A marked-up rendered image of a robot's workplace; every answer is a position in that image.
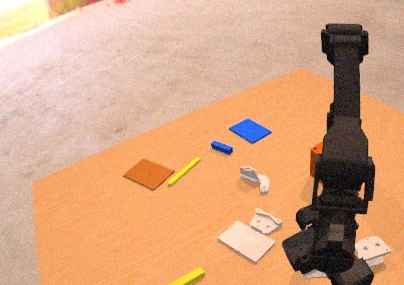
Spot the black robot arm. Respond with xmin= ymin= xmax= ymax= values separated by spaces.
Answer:
xmin=282 ymin=23 xmax=376 ymax=274

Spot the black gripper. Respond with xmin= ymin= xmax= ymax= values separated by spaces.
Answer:
xmin=295 ymin=204 xmax=374 ymax=285

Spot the yellow rectangular bar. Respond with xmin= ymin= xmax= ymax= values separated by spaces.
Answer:
xmin=169 ymin=267 xmax=206 ymax=285

